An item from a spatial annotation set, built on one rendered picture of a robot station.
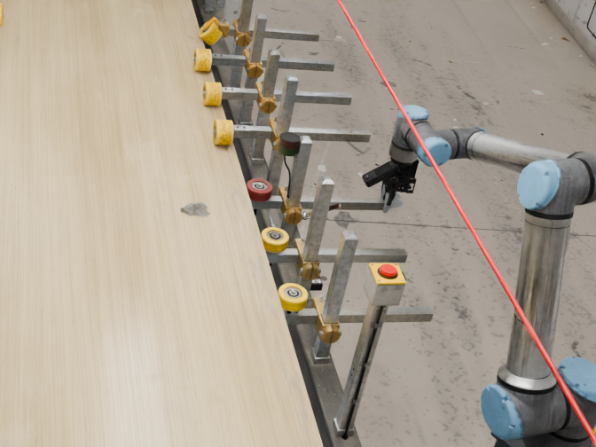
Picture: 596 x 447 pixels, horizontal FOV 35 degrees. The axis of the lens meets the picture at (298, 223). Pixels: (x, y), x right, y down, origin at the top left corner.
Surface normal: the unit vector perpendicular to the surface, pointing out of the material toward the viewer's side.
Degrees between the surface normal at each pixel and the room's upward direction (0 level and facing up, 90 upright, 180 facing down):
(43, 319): 0
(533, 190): 83
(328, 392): 0
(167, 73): 0
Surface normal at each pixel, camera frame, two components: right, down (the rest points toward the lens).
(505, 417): -0.92, 0.17
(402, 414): 0.17, -0.80
